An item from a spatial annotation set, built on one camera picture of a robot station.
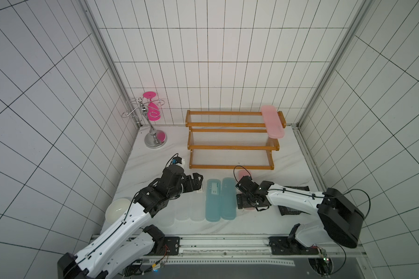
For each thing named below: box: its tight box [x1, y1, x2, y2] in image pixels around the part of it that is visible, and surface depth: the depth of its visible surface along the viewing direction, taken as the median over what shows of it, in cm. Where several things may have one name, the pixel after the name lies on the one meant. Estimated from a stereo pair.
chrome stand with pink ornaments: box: [121, 91, 168, 149], surface depth 103 cm
